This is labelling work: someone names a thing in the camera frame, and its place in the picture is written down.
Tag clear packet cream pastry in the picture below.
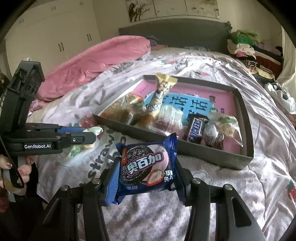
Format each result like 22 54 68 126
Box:
150 104 186 138

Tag pile of folded clothes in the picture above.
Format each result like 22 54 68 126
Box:
227 30 283 80

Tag dark grey headboard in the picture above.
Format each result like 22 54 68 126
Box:
118 18 232 54

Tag orange yellow cracker packet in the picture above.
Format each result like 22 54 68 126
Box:
99 93 143 125

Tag pink and blue book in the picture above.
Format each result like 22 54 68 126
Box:
131 80 241 154

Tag yellow brown snack bar packet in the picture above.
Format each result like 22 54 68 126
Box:
147 73 178 118

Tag ink painting wall poster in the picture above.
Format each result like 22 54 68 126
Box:
125 0 220 23

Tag strawberry print grey quilt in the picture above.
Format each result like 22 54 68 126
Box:
28 47 296 241

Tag green patterned candy packet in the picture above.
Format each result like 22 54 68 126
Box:
132 100 147 113

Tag clear packet green brown snack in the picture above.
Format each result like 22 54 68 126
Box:
131 111 159 128

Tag light green plastic snack bag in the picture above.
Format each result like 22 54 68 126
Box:
57 126 103 167

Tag white curtain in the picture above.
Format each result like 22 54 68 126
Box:
277 28 296 98

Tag clear bag of mixed snacks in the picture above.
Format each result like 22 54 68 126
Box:
203 112 243 150

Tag white wardrobe with handles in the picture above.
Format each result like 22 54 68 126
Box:
5 1 101 74

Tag Snickers chocolate bar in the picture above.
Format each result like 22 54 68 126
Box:
185 114 209 144

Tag left hand painted nails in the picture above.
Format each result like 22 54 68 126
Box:
1 154 34 193

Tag blue Oreo strawberry cookie packet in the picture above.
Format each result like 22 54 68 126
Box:
112 133 178 204

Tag white plastic bag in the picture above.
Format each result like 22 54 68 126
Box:
264 81 295 114

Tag pink blanket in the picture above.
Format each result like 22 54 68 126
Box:
30 36 151 112

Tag dark shallow cardboard box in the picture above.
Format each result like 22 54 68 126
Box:
94 77 254 170

